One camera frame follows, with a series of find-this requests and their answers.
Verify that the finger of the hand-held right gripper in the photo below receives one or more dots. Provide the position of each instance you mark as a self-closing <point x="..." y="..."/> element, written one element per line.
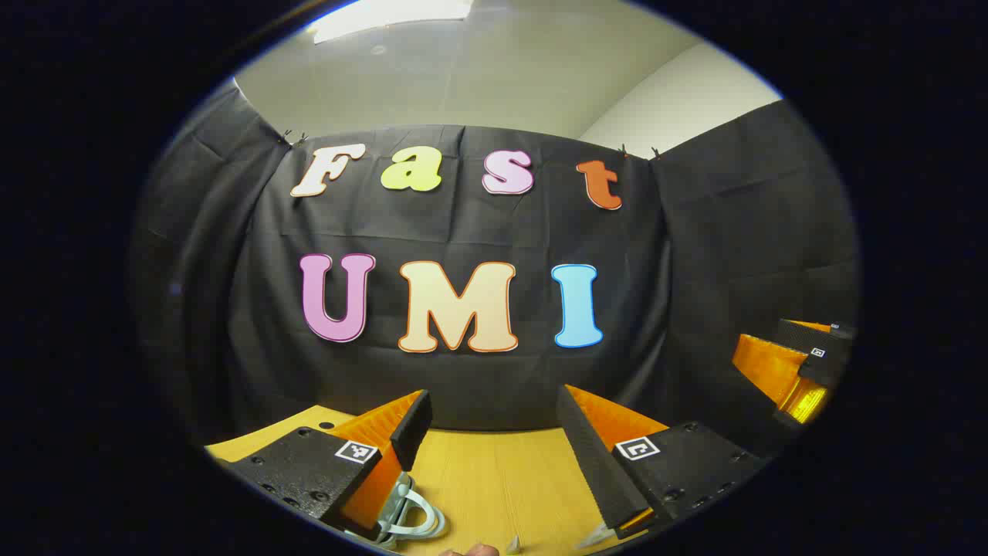
<point x="764" y="363"/>
<point x="799" y="333"/>

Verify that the ceiling light panel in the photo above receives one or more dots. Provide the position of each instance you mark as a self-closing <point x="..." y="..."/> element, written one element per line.
<point x="386" y="15"/>

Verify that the black backdrop cloth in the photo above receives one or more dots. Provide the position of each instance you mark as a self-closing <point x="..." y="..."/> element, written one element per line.
<point x="463" y="224"/>

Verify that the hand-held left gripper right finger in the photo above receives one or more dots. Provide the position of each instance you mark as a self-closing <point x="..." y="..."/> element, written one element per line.
<point x="590" y="455"/>

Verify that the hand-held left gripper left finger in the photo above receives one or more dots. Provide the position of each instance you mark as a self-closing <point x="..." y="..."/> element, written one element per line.
<point x="413" y="428"/>

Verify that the light blue suitcase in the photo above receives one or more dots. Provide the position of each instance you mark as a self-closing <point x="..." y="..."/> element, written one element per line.
<point x="397" y="502"/>

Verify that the white tube green stripe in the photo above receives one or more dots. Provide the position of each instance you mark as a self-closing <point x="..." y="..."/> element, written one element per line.
<point x="594" y="537"/>

